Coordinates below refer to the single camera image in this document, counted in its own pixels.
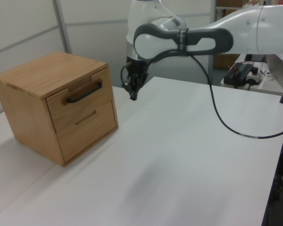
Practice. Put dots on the brown cardboard box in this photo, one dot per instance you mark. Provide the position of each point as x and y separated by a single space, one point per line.
222 61

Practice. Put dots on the black monitor stand pole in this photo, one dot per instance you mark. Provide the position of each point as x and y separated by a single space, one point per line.
249 57

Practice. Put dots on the black power supply box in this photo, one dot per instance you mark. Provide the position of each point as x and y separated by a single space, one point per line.
231 75

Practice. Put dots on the grey laptop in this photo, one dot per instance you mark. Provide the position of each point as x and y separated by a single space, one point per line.
277 70

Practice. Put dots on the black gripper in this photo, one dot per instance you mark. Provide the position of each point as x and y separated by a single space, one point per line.
136 69

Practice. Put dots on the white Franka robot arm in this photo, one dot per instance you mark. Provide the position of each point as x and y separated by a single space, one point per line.
250 35

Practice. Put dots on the wooden drawer with slot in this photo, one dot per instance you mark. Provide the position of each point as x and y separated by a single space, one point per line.
89 139

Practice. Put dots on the wooden cabinet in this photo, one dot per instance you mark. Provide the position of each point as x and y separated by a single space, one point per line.
26 94

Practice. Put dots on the grey emergency stop button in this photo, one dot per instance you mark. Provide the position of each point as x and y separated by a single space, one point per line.
254 76

